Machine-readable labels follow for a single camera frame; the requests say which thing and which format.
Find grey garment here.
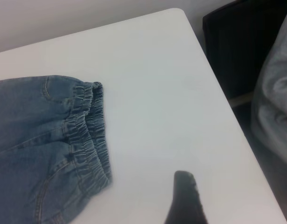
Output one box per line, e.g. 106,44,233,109
251,4,287,180

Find black fabric chair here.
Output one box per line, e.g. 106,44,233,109
202,0,285,107

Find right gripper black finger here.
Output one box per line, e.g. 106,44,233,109
164,170,210,224

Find blue denim jeans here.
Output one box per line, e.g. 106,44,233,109
0,74,112,224

